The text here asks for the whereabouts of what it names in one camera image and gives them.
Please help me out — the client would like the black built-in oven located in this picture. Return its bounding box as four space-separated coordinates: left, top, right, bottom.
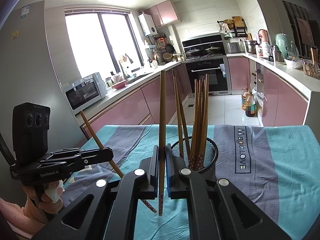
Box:
185 56 232 96

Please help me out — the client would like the wall spice rack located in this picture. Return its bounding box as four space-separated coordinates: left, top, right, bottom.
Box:
217 16 247 40

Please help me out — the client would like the black mesh utensil holder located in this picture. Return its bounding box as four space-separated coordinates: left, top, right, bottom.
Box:
171 138 219 181

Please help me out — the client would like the left hand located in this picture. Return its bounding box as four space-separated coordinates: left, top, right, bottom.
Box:
23 180 63 214

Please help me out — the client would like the black camera box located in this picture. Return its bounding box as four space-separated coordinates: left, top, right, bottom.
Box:
12 102 50 164

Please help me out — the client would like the yellow oil bottle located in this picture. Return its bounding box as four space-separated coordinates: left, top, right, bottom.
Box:
241 88 249 111

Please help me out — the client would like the black range hood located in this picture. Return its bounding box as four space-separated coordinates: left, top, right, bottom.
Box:
182 33 226 59

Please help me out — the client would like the red bowl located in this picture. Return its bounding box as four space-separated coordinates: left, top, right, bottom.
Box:
112 80 127 90

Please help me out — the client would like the teal grey tablecloth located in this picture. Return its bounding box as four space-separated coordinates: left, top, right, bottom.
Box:
62 125 319 239

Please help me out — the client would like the grey refrigerator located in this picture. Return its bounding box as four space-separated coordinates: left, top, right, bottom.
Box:
1 1 86 151

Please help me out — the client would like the steel stock pot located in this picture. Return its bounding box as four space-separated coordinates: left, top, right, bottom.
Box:
244 40 258 54

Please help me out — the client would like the pink sleeve forearm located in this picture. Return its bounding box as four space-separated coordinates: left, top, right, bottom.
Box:
1 186 45 239

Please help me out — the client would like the silver microwave oven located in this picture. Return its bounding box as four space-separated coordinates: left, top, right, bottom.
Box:
62 73 107 114

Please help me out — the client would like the white water heater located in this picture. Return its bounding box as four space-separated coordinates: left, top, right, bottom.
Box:
138 13 158 36

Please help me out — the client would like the pink upper cabinet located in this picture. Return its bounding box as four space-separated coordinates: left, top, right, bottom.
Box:
144 0 179 27

